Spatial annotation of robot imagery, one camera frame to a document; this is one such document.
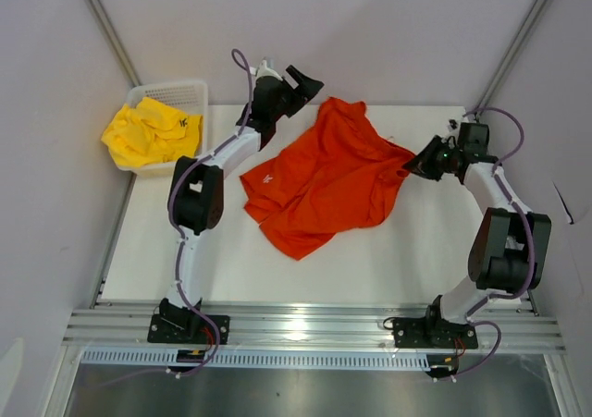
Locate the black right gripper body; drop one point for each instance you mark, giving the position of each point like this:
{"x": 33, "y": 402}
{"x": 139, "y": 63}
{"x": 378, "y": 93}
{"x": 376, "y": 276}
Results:
{"x": 444, "y": 155}

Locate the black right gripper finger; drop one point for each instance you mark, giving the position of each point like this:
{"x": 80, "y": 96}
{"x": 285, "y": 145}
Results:
{"x": 433, "y": 148}
{"x": 424, "y": 167}

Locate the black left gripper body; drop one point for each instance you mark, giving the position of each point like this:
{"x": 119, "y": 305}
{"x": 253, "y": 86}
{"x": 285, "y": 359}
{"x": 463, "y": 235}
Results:
{"x": 286, "y": 96}

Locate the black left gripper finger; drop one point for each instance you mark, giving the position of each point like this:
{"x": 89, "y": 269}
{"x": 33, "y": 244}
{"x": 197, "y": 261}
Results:
{"x": 306, "y": 87}
{"x": 293, "y": 102}

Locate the orange shorts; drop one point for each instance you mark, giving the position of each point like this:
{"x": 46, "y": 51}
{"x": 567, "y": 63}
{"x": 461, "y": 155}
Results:
{"x": 339, "y": 175}

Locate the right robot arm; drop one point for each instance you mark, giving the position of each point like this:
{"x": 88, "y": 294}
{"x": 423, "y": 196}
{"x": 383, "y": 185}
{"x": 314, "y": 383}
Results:
{"x": 509, "y": 250}

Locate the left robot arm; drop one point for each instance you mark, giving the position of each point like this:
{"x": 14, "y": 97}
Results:
{"x": 196, "y": 199}

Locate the yellow shorts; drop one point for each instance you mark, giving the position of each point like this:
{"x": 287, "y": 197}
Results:
{"x": 151, "y": 133}

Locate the white plastic basket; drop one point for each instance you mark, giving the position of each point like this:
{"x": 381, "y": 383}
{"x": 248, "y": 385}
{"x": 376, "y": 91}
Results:
{"x": 189, "y": 96}

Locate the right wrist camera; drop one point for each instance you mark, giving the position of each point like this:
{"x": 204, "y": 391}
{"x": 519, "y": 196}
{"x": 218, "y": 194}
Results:
{"x": 454, "y": 130}

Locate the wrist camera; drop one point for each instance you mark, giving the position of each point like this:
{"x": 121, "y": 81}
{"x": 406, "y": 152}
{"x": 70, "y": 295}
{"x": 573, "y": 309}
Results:
{"x": 454, "y": 130}
{"x": 264, "y": 69}

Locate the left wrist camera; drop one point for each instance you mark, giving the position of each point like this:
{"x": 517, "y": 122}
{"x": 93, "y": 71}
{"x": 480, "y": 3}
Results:
{"x": 264, "y": 69}

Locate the right aluminium frame post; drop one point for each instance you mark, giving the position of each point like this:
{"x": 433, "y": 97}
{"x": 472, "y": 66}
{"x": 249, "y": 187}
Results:
{"x": 519, "y": 41}

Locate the aluminium frame post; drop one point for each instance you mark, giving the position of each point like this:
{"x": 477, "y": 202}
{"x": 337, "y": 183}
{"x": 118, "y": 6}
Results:
{"x": 117, "y": 48}
{"x": 519, "y": 41}

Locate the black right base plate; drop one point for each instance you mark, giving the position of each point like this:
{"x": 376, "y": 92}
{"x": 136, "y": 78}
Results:
{"x": 424, "y": 333}

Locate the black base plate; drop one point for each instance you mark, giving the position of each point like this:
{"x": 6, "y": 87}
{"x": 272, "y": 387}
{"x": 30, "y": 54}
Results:
{"x": 197, "y": 332}
{"x": 424, "y": 333}

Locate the aluminium mounting rail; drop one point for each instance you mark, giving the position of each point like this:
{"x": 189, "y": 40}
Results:
{"x": 307, "y": 326}

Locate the left aluminium frame post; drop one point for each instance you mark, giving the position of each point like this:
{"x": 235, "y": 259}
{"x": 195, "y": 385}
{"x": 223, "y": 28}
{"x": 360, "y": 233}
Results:
{"x": 117, "y": 48}

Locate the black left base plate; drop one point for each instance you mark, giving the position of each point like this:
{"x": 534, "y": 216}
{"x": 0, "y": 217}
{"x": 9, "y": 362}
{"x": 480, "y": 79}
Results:
{"x": 197, "y": 332}

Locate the slotted cable duct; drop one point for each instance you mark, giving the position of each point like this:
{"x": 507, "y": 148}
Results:
{"x": 268, "y": 359}

